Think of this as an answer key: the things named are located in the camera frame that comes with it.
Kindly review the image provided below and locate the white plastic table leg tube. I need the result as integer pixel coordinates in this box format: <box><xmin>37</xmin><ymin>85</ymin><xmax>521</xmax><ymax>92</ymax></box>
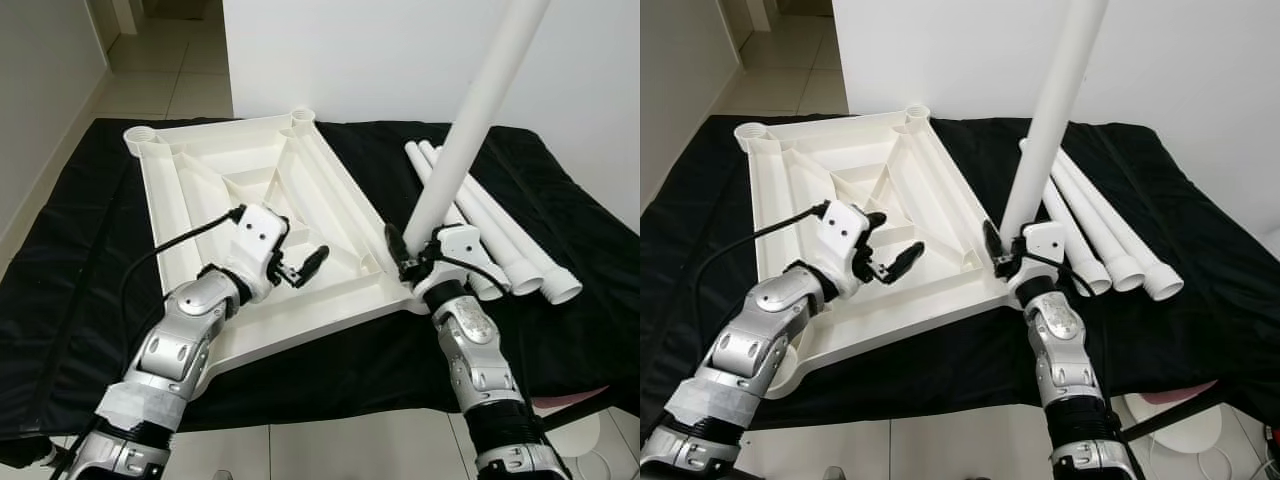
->
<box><xmin>1018</xmin><ymin>138</ymin><xmax>1113</xmax><ymax>298</ymax></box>
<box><xmin>403</xmin><ymin>0</ymin><xmax>553</xmax><ymax>251</ymax></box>
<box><xmin>1040</xmin><ymin>150</ymin><xmax>1148</xmax><ymax>294</ymax></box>
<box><xmin>1055</xmin><ymin>148</ymin><xmax>1185</xmax><ymax>303</ymax></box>
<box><xmin>403</xmin><ymin>140</ymin><xmax>506</xmax><ymax>301</ymax></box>
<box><xmin>420</xmin><ymin>140</ymin><xmax>548</xmax><ymax>298</ymax></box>
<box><xmin>433</xmin><ymin>145</ymin><xmax>584</xmax><ymax>306</ymax></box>
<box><xmin>998</xmin><ymin>0</ymin><xmax>1111</xmax><ymax>246</ymax></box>

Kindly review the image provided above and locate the white plastic children table top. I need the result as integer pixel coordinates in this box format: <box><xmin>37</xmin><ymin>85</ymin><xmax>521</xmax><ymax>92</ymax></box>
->
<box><xmin>123</xmin><ymin>107</ymin><xmax>429</xmax><ymax>379</ymax></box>
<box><xmin>733</xmin><ymin>103</ymin><xmax>1019</xmax><ymax>389</ymax></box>

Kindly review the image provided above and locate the black tablecloth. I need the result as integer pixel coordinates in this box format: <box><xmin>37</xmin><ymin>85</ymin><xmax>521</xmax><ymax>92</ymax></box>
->
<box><xmin>0</xmin><ymin>118</ymin><xmax>641</xmax><ymax>441</ymax></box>
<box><xmin>640</xmin><ymin>113</ymin><xmax>1280</xmax><ymax>431</ymax></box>

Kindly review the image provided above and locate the pink flat board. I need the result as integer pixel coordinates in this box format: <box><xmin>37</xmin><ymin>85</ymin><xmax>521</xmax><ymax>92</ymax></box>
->
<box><xmin>530</xmin><ymin>383</ymin><xmax>613</xmax><ymax>409</ymax></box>
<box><xmin>1140</xmin><ymin>378</ymin><xmax>1223</xmax><ymax>406</ymax></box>

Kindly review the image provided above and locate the white round stand base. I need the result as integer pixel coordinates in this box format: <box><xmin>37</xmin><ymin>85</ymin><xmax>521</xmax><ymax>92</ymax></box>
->
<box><xmin>1115</xmin><ymin>393</ymin><xmax>1246</xmax><ymax>476</ymax></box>
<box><xmin>540</xmin><ymin>405</ymin><xmax>606</xmax><ymax>479</ymax></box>

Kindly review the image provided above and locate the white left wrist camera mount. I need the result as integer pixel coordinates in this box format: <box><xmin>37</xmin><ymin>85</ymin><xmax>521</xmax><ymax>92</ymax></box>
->
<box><xmin>222</xmin><ymin>203</ymin><xmax>293</xmax><ymax>301</ymax></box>
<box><xmin>815</xmin><ymin>200</ymin><xmax>873</xmax><ymax>299</ymax></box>

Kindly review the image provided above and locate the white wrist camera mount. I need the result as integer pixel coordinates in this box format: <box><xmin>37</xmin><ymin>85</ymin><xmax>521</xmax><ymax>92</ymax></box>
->
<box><xmin>1005</xmin><ymin>220</ymin><xmax>1069</xmax><ymax>293</ymax></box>
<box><xmin>432</xmin><ymin>225</ymin><xmax>506</xmax><ymax>291</ymax></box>
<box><xmin>222</xmin><ymin>203</ymin><xmax>293</xmax><ymax>301</ymax></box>
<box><xmin>815</xmin><ymin>200</ymin><xmax>873</xmax><ymax>299</ymax></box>

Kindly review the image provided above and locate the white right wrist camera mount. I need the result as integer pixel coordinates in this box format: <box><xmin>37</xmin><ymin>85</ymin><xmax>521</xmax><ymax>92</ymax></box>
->
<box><xmin>432</xmin><ymin>225</ymin><xmax>506</xmax><ymax>291</ymax></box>
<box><xmin>1005</xmin><ymin>220</ymin><xmax>1069</xmax><ymax>293</ymax></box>

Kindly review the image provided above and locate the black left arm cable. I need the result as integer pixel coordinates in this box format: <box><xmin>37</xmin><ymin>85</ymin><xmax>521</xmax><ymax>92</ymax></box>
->
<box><xmin>692</xmin><ymin>200</ymin><xmax>831</xmax><ymax>331</ymax></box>
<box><xmin>118</xmin><ymin>203</ymin><xmax>247</xmax><ymax>346</ymax></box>

